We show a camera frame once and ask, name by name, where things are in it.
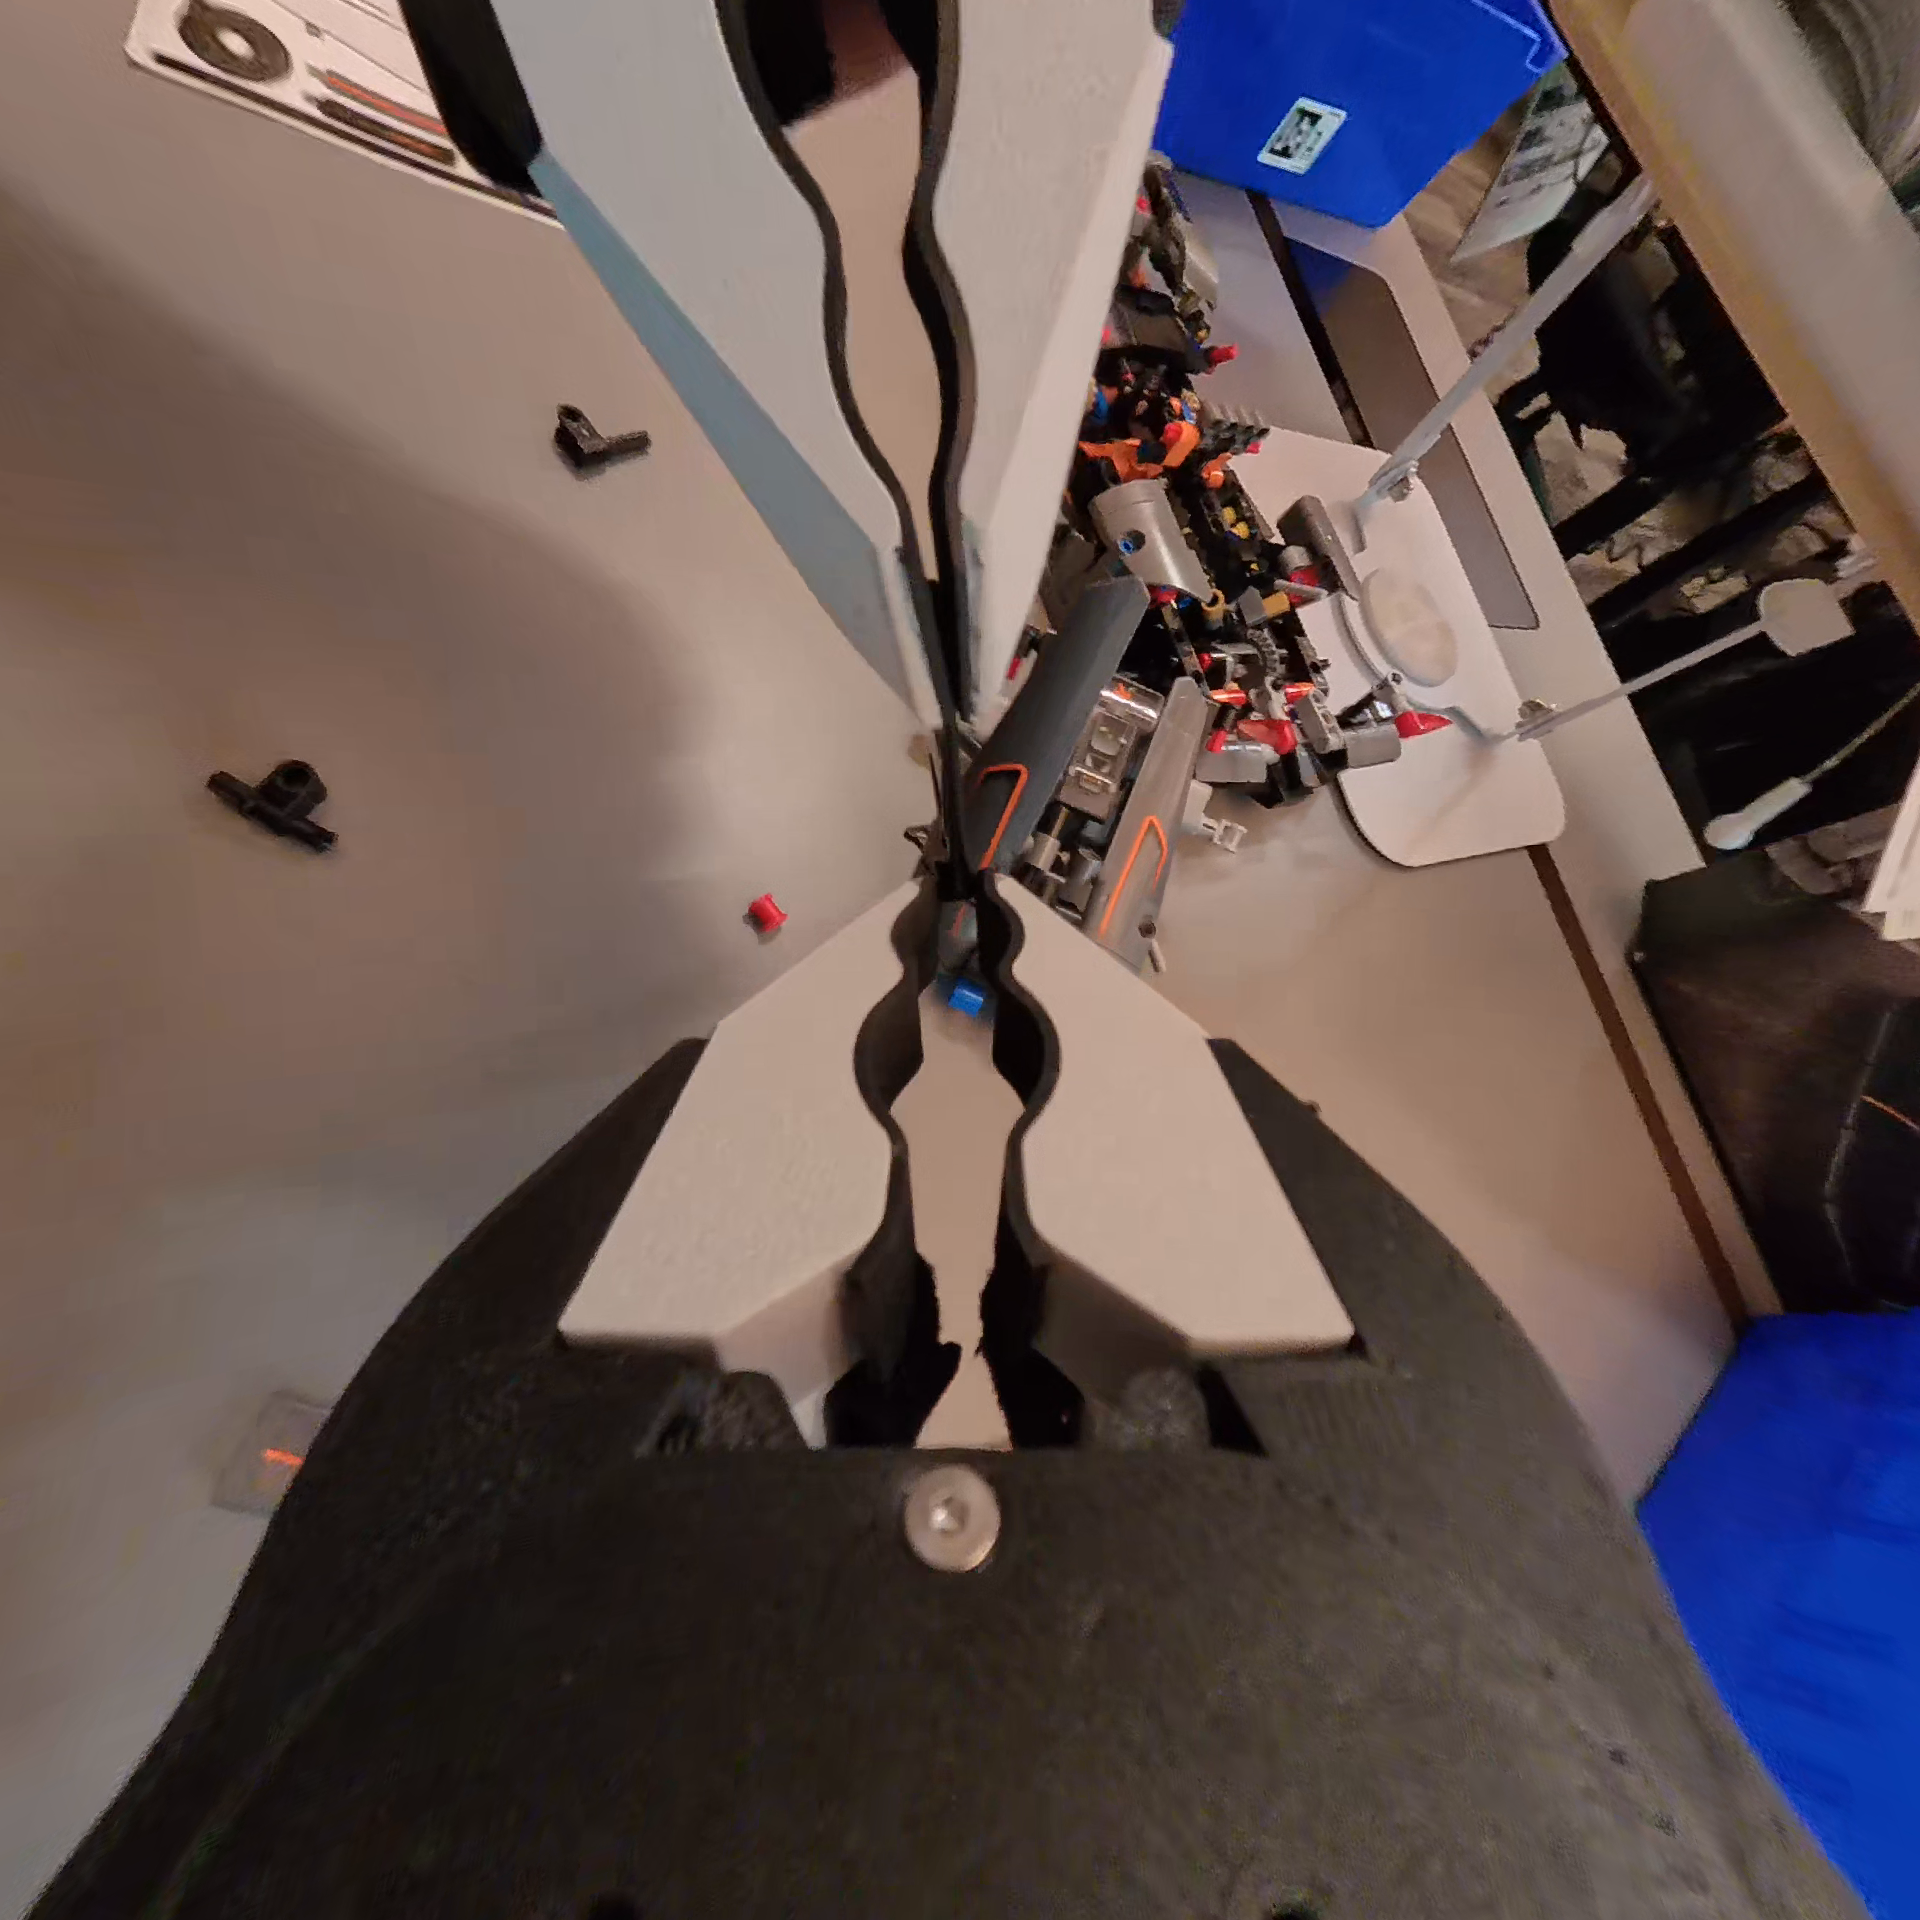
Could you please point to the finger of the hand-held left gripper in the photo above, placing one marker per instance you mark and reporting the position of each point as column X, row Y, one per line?
column 705, row 226
column 1051, row 226

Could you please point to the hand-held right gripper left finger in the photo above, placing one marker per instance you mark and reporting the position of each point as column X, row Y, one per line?
column 720, row 1200

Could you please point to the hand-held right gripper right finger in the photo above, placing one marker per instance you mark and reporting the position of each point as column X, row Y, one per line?
column 1185, row 1200

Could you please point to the black grey lego assembly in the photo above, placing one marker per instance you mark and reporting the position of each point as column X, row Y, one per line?
column 1102, row 765

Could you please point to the dark grey lego wing panel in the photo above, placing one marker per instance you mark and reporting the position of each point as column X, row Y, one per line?
column 1051, row 691

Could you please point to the lego sticker sheet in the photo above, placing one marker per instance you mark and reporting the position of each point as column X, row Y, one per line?
column 301, row 61

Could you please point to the small black lego piece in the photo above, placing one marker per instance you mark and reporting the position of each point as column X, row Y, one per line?
column 600, row 438

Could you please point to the small red lego piece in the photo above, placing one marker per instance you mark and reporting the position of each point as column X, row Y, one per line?
column 765, row 912

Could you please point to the large lego car chassis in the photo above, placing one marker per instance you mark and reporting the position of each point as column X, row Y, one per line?
column 1185, row 494

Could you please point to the black t-shaped lego piece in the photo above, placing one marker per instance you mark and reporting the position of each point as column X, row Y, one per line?
column 270, row 804

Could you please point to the dark lego set box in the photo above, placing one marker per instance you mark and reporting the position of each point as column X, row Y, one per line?
column 1787, row 1079

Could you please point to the blue plastic bin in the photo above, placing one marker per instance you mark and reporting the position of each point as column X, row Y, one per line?
column 1424, row 90
column 1800, row 1622

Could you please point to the flat grey orange striped tile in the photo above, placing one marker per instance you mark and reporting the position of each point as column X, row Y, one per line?
column 270, row 1455

